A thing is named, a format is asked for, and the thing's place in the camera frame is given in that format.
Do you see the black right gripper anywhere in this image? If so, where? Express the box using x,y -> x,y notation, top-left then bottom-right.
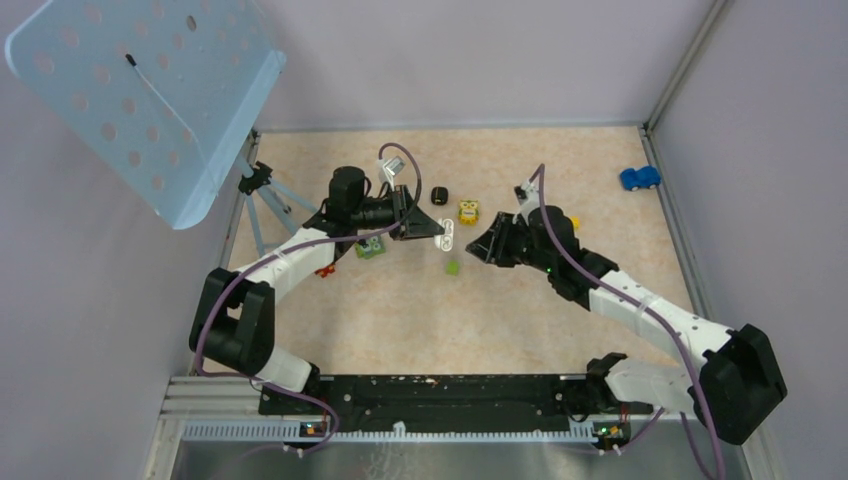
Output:
466,212 -> 555,274

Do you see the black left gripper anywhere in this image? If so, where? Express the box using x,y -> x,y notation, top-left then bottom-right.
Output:
351,184 -> 444,241

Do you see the white earbud charging case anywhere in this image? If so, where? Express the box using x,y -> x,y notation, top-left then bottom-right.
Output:
434,218 -> 455,252

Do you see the black earbud charging case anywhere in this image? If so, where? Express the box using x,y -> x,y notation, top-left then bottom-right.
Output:
430,186 -> 450,206

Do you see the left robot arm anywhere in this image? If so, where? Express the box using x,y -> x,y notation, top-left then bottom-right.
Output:
188,166 -> 449,414

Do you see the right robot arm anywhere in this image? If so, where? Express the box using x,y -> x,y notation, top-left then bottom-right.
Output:
465,206 -> 787,445

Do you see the yellow owl block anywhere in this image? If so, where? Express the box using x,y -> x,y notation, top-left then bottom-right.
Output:
457,199 -> 480,226

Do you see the green wooden cube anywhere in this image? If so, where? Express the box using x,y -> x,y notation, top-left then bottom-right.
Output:
445,260 -> 460,276

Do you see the green owl block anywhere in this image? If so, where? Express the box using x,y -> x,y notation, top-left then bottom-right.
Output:
354,236 -> 386,259

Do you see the red owl block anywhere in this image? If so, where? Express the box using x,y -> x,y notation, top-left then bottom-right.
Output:
315,264 -> 336,278

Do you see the blue toy car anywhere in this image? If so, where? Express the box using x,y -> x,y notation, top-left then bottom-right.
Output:
619,166 -> 662,191

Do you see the light blue tripod stand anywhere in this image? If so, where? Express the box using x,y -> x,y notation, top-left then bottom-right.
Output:
234,129 -> 318,257

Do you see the light blue perforated tray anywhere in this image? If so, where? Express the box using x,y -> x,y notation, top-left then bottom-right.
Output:
5,1 -> 286,230

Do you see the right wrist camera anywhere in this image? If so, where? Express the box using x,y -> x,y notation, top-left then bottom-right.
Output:
514,179 -> 540,208

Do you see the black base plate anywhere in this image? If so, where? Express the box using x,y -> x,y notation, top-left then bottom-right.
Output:
258,374 -> 653,434

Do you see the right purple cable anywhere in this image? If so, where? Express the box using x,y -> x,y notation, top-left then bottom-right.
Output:
529,164 -> 727,480

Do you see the aluminium frame rail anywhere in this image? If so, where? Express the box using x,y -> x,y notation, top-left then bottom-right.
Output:
158,374 -> 763,444

